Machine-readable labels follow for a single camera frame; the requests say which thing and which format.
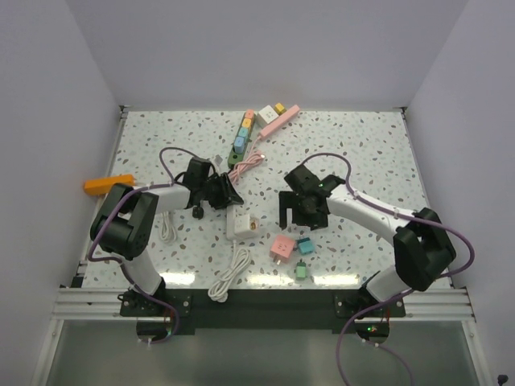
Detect orange power strip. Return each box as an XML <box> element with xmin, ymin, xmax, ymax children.
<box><xmin>83</xmin><ymin>174</ymin><xmax>135</xmax><ymax>196</ymax></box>

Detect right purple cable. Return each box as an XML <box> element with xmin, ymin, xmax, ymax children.
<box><xmin>299</xmin><ymin>152</ymin><xmax>476</xmax><ymax>386</ymax></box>

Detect white cube adapter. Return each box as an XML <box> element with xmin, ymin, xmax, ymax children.
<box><xmin>257</xmin><ymin>105</ymin><xmax>279</xmax><ymax>128</ymax></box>

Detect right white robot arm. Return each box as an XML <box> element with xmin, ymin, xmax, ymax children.
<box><xmin>278</xmin><ymin>165</ymin><xmax>456</xmax><ymax>316</ymax></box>

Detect white power strip cartoon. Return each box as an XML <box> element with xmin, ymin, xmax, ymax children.
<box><xmin>226</xmin><ymin>205</ymin><xmax>260</xmax><ymax>241</ymax></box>

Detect purple cable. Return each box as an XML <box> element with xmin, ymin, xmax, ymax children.
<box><xmin>86</xmin><ymin>147</ymin><xmax>190</xmax><ymax>347</ymax></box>
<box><xmin>299</xmin><ymin>152</ymin><xmax>476</xmax><ymax>386</ymax></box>

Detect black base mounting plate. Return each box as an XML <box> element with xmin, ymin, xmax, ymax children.
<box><xmin>120</xmin><ymin>287</ymin><xmax>406</xmax><ymax>337</ymax></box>

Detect green power strip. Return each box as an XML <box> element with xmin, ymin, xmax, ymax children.
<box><xmin>227</xmin><ymin>109</ymin><xmax>256</xmax><ymax>170</ymax></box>

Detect green plug adapter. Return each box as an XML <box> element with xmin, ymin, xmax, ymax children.
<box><xmin>295</xmin><ymin>261</ymin><xmax>307</xmax><ymax>281</ymax></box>

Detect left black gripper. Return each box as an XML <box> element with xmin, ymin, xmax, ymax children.
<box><xmin>199</xmin><ymin>172</ymin><xmax>242</xmax><ymax>209</ymax></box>

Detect pink power strip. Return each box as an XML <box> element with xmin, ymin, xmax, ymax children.
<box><xmin>258</xmin><ymin>105</ymin><xmax>300</xmax><ymax>140</ymax></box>

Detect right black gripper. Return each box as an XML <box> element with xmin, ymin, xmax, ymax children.
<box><xmin>279</xmin><ymin>191</ymin><xmax>328</xmax><ymax>232</ymax></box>

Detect black power cord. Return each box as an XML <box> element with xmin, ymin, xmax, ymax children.
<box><xmin>175</xmin><ymin>170</ymin><xmax>234</xmax><ymax>220</ymax></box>

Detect yellow small plug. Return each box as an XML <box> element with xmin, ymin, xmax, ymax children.
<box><xmin>274</xmin><ymin>103</ymin><xmax>286</xmax><ymax>115</ymax></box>

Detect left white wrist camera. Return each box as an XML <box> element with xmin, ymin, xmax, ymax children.
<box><xmin>214</xmin><ymin>155</ymin><xmax>224</xmax><ymax>165</ymax></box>

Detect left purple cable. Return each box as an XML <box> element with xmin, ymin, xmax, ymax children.
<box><xmin>86</xmin><ymin>147</ymin><xmax>190</xmax><ymax>347</ymax></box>

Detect teal plug adapter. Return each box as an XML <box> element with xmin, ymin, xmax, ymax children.
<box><xmin>296</xmin><ymin>237</ymin><xmax>315</xmax><ymax>256</ymax></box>

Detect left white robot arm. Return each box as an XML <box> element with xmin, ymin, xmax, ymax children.
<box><xmin>88</xmin><ymin>157</ymin><xmax>244</xmax><ymax>315</ymax></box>

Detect pink cord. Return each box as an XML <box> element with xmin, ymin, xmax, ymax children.
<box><xmin>227</xmin><ymin>136</ymin><xmax>267</xmax><ymax>187</ymax></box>

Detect pink cube plug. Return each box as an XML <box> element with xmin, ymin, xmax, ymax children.
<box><xmin>270</xmin><ymin>235</ymin><xmax>296</xmax><ymax>265</ymax></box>

